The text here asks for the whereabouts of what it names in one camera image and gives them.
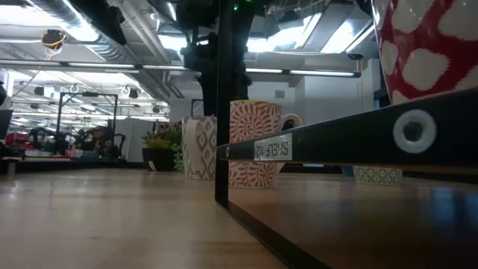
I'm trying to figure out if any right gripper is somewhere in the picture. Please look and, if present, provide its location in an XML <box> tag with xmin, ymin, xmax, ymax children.
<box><xmin>174</xmin><ymin>0</ymin><xmax>270</xmax><ymax>39</ymax></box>

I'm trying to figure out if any grey patterned mug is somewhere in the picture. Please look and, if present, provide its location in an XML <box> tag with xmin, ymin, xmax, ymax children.
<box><xmin>181</xmin><ymin>114</ymin><xmax>218</xmax><ymax>182</ymax></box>

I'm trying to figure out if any red white-spotted mug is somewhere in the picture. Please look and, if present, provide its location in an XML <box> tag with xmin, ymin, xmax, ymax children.
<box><xmin>370</xmin><ymin>0</ymin><xmax>478</xmax><ymax>106</ymax></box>

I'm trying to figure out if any cactus in white hexagonal pot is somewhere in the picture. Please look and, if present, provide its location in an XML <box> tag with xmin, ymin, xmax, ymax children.
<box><xmin>181</xmin><ymin>32</ymin><xmax>252</xmax><ymax>117</ymax></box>

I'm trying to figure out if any long ceiling light bar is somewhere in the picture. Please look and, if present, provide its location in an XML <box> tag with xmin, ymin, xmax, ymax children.
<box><xmin>0</xmin><ymin>58</ymin><xmax>363</xmax><ymax>79</ymax></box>

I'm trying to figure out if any orange patterned mug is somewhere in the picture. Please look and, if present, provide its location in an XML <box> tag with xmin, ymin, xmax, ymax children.
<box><xmin>228</xmin><ymin>99</ymin><xmax>305</xmax><ymax>190</ymax></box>

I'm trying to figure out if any white partition panel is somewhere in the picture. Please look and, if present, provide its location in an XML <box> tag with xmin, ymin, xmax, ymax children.
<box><xmin>124</xmin><ymin>117</ymin><xmax>171</xmax><ymax>163</ymax></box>

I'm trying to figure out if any succulent plant in black pot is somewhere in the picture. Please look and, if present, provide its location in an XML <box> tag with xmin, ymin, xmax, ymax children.
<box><xmin>140</xmin><ymin>121</ymin><xmax>184</xmax><ymax>173</ymax></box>

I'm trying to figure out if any background monitor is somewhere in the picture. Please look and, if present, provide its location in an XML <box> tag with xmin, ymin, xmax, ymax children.
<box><xmin>0</xmin><ymin>108</ymin><xmax>15</xmax><ymax>140</ymax></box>

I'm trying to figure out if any green patterned mug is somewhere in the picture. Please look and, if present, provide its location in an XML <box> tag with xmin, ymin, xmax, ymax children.
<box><xmin>352</xmin><ymin>165</ymin><xmax>404</xmax><ymax>187</ymax></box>

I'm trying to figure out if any silver ventilation duct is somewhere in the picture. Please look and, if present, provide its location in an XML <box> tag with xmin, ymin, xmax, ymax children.
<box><xmin>22</xmin><ymin>0</ymin><xmax>180</xmax><ymax>102</ymax></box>

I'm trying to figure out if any hanging yellow cable reel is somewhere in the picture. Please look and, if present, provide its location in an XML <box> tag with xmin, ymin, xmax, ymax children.
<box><xmin>40</xmin><ymin>28</ymin><xmax>69</xmax><ymax>61</ymax></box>

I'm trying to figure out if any black background gantry frame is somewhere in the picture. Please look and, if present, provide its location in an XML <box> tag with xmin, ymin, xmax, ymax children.
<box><xmin>55</xmin><ymin>91</ymin><xmax>120</xmax><ymax>156</ymax></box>

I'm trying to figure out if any black aluminium table frame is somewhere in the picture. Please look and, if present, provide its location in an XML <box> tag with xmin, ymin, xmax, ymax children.
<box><xmin>0</xmin><ymin>158</ymin><xmax>478</xmax><ymax>185</ymax></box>

